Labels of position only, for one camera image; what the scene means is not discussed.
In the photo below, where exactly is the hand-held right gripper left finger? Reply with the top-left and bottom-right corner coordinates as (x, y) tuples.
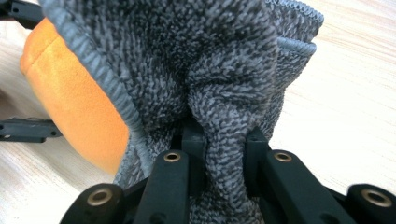
(171, 117), (208, 198)

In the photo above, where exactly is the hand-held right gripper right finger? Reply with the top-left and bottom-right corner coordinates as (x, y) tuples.
(244, 125), (273, 198)

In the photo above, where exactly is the grey terry cloth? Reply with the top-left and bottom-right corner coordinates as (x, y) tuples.
(37, 0), (325, 224)

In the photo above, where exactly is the orange plush toy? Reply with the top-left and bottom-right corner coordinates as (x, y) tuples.
(19, 17), (131, 175)

